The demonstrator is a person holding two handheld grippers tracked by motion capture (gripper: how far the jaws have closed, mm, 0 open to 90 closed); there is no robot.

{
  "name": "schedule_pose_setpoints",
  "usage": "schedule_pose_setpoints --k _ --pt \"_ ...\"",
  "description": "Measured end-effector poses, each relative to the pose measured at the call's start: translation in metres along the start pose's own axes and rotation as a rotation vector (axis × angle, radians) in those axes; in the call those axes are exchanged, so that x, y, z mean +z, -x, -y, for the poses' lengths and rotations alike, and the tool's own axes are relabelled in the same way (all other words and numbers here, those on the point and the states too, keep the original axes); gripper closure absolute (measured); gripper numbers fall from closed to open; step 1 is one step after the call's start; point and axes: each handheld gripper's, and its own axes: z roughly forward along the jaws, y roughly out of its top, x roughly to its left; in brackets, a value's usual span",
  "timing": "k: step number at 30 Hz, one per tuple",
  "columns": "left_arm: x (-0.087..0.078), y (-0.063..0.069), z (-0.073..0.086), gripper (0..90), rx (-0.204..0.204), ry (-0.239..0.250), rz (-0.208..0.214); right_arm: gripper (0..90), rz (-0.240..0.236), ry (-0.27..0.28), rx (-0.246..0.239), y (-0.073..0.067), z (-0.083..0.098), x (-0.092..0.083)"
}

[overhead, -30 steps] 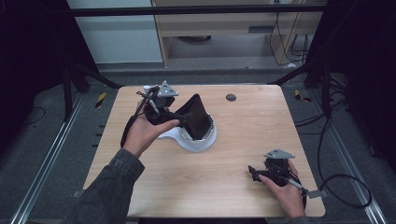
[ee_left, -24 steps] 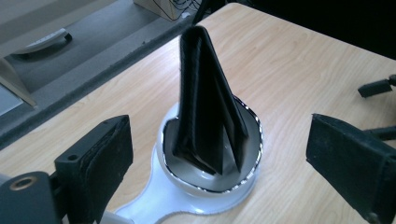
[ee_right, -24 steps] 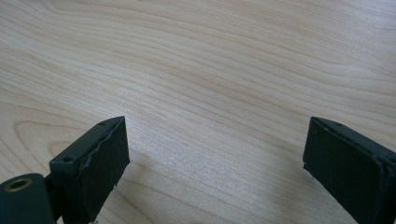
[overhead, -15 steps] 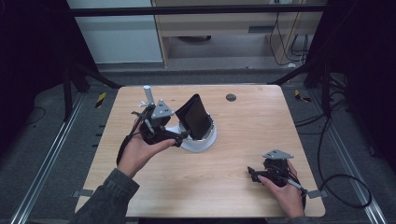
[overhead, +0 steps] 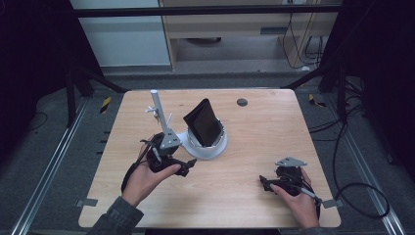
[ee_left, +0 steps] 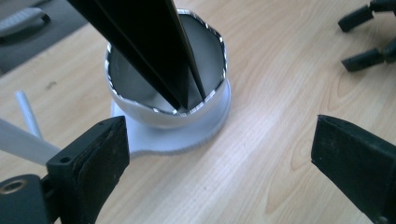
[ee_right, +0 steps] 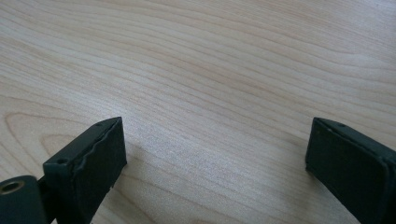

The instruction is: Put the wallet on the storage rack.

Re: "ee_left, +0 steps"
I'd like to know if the light grey plastic object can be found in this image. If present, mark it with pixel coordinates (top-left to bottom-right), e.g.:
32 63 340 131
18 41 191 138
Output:
0 7 51 39

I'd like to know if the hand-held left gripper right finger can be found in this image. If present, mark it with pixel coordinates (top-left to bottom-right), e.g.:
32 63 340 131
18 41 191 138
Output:
310 114 396 224

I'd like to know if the white stand with pole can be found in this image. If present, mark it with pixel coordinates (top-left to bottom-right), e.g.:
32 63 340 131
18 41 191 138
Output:
0 78 233 167

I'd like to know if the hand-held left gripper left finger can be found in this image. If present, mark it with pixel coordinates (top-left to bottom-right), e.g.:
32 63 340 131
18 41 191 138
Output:
46 115 131 224

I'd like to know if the white cup with silver rim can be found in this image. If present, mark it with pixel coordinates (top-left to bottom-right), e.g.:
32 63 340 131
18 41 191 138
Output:
104 7 229 130

